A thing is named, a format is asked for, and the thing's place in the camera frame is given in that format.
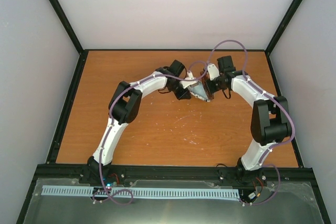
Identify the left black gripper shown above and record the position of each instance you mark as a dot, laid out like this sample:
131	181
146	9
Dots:
181	95

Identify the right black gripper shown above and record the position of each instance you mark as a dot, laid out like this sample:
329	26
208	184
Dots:
212	90

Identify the flag pattern sunglasses case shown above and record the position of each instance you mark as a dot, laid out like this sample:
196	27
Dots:
204	89

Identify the light blue cleaning cloth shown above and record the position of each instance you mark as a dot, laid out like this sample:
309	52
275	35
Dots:
199	91

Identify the brown sunglasses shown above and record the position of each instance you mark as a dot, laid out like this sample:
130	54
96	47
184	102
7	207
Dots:
203	80

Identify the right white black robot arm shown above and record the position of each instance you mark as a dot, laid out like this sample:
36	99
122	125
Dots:
270	124

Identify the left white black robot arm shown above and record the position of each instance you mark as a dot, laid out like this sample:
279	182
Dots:
125	104

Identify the left green controller board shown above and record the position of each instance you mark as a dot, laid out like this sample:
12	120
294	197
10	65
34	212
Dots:
111	185

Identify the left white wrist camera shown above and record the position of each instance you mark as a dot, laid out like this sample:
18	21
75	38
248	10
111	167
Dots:
189	81

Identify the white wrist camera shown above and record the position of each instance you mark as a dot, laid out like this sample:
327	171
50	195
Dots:
213	71
189	81

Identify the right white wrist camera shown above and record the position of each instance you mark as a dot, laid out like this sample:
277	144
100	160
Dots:
213	71

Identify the light blue slotted cable duct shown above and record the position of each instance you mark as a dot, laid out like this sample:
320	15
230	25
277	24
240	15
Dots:
145	193

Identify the right black frame post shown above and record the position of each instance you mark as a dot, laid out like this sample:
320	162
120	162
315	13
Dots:
289	14

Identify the black frame post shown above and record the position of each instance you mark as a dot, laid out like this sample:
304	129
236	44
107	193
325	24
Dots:
289	14
66	25

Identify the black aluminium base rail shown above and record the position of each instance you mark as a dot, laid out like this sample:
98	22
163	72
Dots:
224	176

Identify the left black frame post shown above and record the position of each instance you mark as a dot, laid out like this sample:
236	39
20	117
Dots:
66	25

